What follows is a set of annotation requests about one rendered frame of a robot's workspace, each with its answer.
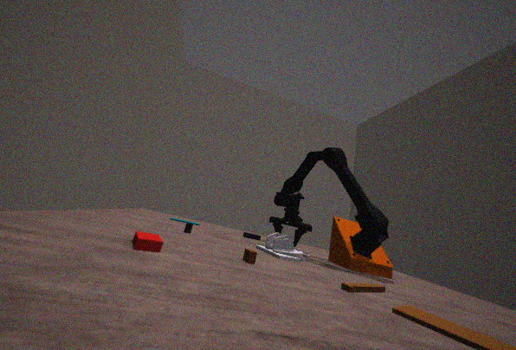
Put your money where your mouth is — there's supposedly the red rectangular block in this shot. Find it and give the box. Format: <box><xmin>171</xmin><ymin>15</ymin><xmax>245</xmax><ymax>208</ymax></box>
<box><xmin>132</xmin><ymin>231</ymin><xmax>164</xmax><ymax>252</ymax></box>

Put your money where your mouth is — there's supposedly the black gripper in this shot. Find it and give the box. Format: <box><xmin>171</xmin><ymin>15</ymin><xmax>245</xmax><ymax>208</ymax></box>
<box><xmin>269</xmin><ymin>206</ymin><xmax>312</xmax><ymax>247</ymax></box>

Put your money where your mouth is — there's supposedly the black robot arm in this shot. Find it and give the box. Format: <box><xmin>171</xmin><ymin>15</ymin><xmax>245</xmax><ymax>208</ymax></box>
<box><xmin>274</xmin><ymin>147</ymin><xmax>389</xmax><ymax>259</ymax></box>

